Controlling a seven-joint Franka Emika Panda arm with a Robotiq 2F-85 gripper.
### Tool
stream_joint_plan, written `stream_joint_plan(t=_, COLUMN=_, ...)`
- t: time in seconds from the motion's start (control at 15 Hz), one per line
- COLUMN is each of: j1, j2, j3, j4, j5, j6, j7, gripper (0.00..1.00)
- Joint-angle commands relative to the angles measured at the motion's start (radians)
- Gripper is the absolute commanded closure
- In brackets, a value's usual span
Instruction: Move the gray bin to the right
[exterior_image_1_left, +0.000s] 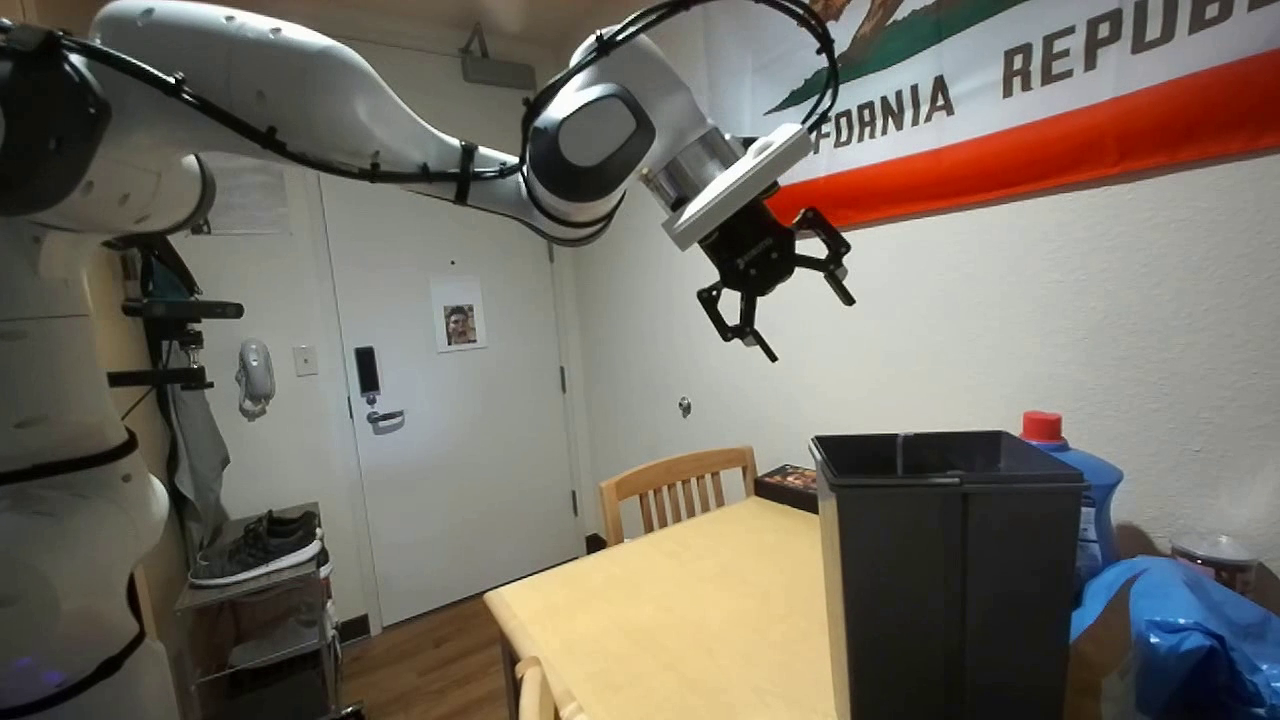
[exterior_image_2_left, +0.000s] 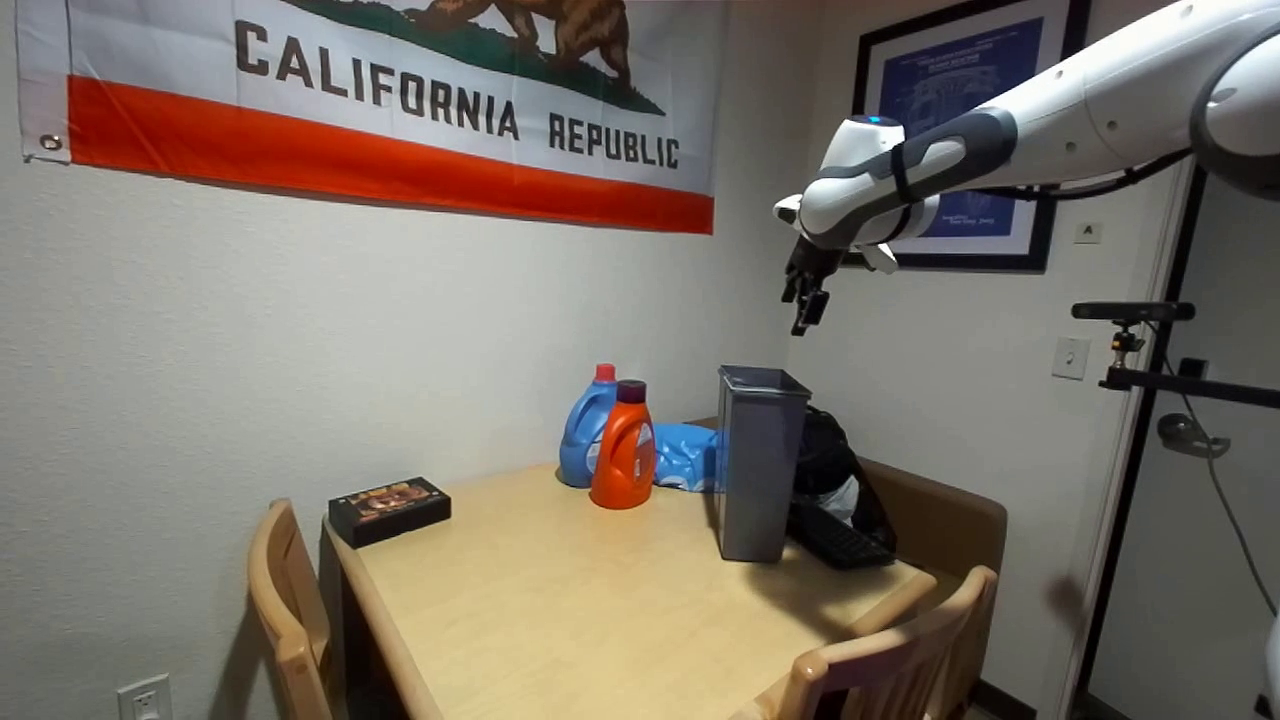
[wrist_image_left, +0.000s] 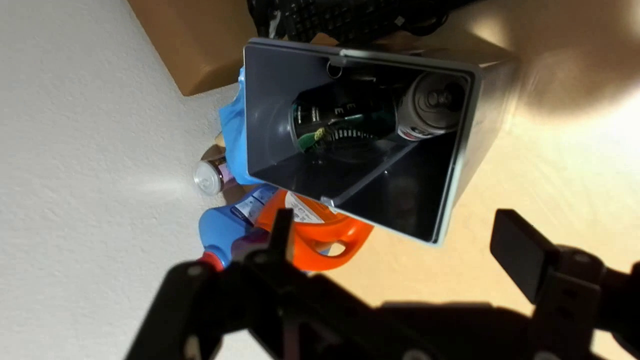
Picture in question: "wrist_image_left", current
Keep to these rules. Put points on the tall dark gray bin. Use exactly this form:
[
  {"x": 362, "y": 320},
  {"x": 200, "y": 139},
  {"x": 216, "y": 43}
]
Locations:
[{"x": 281, "y": 132}]

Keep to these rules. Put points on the brown cardboard box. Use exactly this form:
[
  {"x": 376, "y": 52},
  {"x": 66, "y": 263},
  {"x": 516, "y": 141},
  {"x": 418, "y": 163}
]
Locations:
[{"x": 200, "y": 41}]

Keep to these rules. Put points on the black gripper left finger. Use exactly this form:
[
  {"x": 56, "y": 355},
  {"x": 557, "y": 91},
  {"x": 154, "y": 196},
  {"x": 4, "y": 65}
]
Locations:
[{"x": 267, "y": 306}]

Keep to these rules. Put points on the blue plastic bag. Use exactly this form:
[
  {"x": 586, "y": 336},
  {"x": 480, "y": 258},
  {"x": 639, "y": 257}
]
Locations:
[{"x": 233, "y": 132}]

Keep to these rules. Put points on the black round object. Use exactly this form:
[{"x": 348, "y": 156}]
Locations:
[{"x": 333, "y": 117}]

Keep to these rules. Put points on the blue detergent bottle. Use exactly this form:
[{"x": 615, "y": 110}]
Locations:
[{"x": 222, "y": 230}]

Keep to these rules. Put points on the gray metal cylinder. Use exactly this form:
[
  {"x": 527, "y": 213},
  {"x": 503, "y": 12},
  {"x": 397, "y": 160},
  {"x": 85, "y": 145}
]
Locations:
[{"x": 433, "y": 102}]

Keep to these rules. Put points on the white lidded jar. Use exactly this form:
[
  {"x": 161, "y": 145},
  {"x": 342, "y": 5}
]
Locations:
[{"x": 207, "y": 179}]

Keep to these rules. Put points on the black textured object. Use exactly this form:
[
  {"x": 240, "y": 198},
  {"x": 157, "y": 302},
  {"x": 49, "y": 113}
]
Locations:
[{"x": 347, "y": 21}]

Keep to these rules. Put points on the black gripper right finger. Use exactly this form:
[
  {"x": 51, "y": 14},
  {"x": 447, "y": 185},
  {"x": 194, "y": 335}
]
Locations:
[{"x": 567, "y": 300}]

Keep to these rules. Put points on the orange detergent bottle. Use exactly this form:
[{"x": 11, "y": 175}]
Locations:
[{"x": 312, "y": 230}]

